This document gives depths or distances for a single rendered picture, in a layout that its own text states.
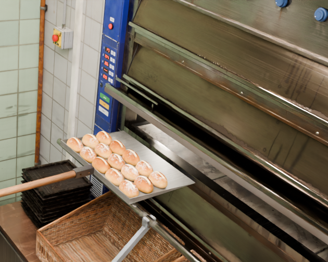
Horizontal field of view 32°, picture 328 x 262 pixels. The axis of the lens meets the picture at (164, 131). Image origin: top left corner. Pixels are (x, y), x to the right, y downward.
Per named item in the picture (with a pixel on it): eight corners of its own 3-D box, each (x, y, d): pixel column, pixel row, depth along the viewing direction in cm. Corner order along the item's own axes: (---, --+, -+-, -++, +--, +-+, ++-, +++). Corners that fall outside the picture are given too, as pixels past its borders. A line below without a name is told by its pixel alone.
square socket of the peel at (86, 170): (75, 179, 237) (76, 172, 236) (71, 175, 240) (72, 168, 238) (94, 174, 243) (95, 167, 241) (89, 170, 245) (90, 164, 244)
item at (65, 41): (63, 42, 322) (64, 25, 318) (72, 48, 315) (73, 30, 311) (51, 43, 318) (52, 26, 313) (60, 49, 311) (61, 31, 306)
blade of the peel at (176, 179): (128, 204, 226) (129, 198, 225) (60, 145, 262) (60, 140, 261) (195, 183, 248) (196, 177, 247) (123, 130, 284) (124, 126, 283)
